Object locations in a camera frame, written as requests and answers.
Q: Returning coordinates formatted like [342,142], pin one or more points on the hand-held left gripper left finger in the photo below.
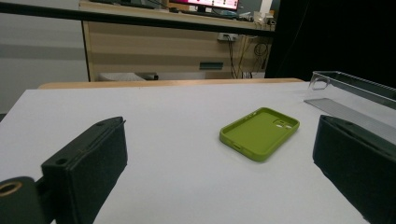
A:
[90,161]

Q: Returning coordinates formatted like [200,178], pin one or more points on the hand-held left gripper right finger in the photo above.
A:
[358,161]

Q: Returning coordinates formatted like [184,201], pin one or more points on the clear plastic tray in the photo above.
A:
[345,113]

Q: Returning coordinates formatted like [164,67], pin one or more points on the green phone case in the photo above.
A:
[255,137]

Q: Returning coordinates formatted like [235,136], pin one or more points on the white cabinet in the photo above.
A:
[40,62]

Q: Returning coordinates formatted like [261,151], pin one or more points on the wooden desk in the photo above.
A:
[149,49]

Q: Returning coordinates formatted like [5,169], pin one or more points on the black curtain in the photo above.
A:
[336,34]

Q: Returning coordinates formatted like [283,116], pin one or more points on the dark rectangular desk label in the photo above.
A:
[211,65]

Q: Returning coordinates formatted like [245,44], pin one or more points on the white power strip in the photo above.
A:
[227,37]

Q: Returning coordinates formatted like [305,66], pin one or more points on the computer monitor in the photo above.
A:
[205,3]

